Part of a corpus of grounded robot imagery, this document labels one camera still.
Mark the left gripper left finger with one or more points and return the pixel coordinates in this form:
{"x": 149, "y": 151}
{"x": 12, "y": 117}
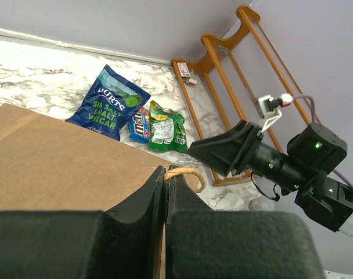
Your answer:
{"x": 122, "y": 242}

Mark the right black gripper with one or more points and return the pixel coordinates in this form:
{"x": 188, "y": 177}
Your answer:
{"x": 230, "y": 152}

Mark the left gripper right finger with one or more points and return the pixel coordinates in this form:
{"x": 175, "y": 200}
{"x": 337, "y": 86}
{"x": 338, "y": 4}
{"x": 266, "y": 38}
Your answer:
{"x": 203, "y": 243}

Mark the green candy bag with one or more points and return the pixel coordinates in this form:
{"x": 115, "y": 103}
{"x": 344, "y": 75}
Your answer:
{"x": 167, "y": 132}

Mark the blue M&M's packet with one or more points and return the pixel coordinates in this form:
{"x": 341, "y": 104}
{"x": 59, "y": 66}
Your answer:
{"x": 139, "y": 126}

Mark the brown paper bag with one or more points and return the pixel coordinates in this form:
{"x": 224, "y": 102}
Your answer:
{"x": 48, "y": 164}

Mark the blue Burts chips bag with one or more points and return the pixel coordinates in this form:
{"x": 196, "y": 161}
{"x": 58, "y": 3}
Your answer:
{"x": 109, "y": 104}

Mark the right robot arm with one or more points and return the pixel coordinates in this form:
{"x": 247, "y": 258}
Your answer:
{"x": 311, "y": 156}

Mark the orange wooden rack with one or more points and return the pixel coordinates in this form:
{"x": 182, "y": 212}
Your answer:
{"x": 233, "y": 72}

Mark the small red white box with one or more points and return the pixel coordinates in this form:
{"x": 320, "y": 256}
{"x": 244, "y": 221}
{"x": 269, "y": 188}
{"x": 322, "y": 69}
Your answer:
{"x": 185, "y": 73}

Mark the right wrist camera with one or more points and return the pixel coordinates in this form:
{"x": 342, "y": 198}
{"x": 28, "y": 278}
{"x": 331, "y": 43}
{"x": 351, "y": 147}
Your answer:
{"x": 268, "y": 109}

